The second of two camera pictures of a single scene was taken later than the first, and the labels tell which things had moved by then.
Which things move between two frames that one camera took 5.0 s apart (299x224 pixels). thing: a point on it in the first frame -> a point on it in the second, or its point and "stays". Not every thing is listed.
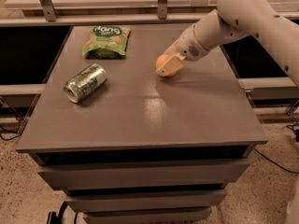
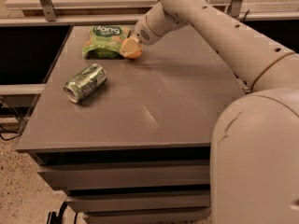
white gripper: [188, 45] -> [141, 29]
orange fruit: [161, 59] -> [134, 55]
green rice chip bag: [106, 42] stays
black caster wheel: [53, 218] stays
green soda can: [85, 83] stays
